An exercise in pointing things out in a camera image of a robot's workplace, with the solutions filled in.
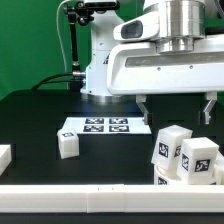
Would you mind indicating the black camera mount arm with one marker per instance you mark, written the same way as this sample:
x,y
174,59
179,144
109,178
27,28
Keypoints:
x,y
80,14

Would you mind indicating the white round stool seat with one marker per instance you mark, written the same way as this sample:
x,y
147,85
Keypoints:
x,y
163,177

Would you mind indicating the white left fence bar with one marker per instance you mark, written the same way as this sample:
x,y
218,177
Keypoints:
x,y
5,157

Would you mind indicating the white front fence bar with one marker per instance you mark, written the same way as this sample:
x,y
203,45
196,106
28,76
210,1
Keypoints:
x,y
111,198

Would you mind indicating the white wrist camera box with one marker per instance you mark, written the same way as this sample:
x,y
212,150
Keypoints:
x,y
136,30

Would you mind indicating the white marker sheet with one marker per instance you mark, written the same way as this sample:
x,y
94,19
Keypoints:
x,y
107,125

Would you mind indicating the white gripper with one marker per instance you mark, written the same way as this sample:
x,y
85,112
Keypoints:
x,y
137,69

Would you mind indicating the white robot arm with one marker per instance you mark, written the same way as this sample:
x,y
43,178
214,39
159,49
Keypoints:
x,y
169,50

